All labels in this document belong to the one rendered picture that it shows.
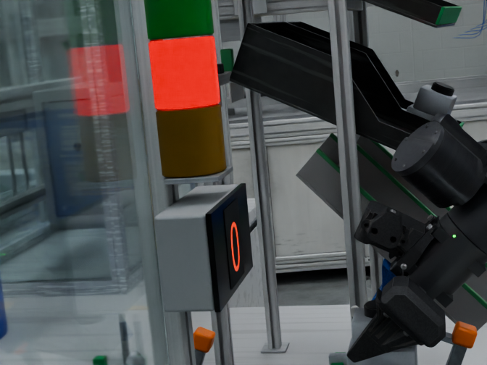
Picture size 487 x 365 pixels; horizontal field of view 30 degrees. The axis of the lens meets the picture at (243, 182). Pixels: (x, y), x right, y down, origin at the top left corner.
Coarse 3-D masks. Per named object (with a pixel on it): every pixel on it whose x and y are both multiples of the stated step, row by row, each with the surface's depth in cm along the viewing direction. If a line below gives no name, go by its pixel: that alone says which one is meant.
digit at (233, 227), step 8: (232, 208) 68; (232, 216) 68; (232, 224) 68; (232, 232) 68; (240, 232) 70; (232, 240) 68; (240, 240) 70; (232, 248) 68; (240, 248) 70; (232, 256) 67; (240, 256) 70; (232, 264) 67; (240, 264) 70; (232, 272) 67; (240, 272) 70; (232, 280) 67; (232, 288) 67
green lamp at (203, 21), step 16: (144, 0) 65; (160, 0) 64; (176, 0) 64; (192, 0) 64; (208, 0) 65; (160, 16) 64; (176, 16) 64; (192, 16) 64; (208, 16) 65; (160, 32) 64; (176, 32) 64; (192, 32) 64; (208, 32) 65
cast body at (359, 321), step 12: (360, 312) 88; (372, 312) 85; (360, 324) 85; (408, 348) 85; (336, 360) 88; (348, 360) 86; (372, 360) 85; (384, 360) 85; (396, 360) 85; (408, 360) 85
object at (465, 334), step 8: (456, 328) 85; (464, 328) 84; (472, 328) 85; (448, 336) 85; (456, 336) 85; (464, 336) 84; (472, 336) 84; (456, 344) 85; (464, 344) 85; (472, 344) 84; (456, 352) 85; (464, 352) 85; (448, 360) 86; (456, 360) 85
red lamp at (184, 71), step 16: (160, 48) 65; (176, 48) 64; (192, 48) 64; (208, 48) 65; (160, 64) 65; (176, 64) 64; (192, 64) 64; (208, 64) 65; (160, 80) 65; (176, 80) 65; (192, 80) 65; (208, 80) 65; (160, 96) 65; (176, 96) 65; (192, 96) 65; (208, 96) 65
